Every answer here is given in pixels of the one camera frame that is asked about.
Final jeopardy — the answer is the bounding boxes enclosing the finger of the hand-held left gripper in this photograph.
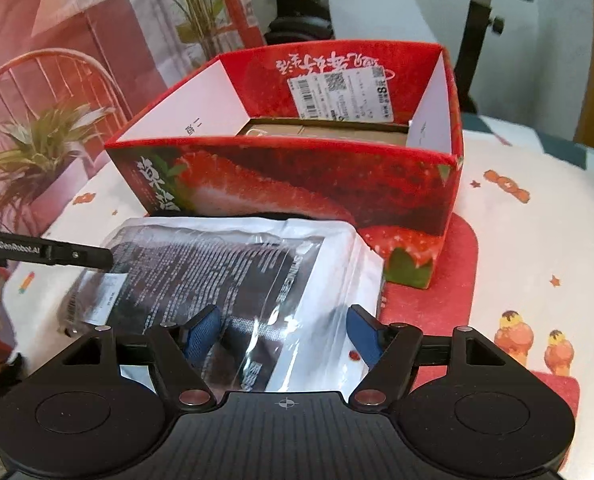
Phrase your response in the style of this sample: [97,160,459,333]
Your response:
[51,241,114,272]

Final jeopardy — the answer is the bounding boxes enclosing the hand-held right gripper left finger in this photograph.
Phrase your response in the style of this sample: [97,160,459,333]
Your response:
[61,305,224,412]

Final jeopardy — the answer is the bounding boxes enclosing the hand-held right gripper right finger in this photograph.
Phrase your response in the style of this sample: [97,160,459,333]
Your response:
[346,304,510,412]

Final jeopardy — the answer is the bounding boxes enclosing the clear plastic packet dark contents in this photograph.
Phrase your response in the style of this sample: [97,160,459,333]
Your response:
[58,216,386,394]

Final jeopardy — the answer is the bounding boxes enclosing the red strawberry print box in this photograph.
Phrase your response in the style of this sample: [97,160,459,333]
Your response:
[104,40,466,291]

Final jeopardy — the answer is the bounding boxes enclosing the printed backdrop cloth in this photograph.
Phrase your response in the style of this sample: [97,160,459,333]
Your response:
[0,0,269,233]

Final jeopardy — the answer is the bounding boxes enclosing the black clamp stand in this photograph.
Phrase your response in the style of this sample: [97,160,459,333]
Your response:
[262,0,336,47]

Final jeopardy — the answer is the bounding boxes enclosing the black stand white top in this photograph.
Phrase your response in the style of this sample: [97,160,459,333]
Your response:
[451,0,546,113]

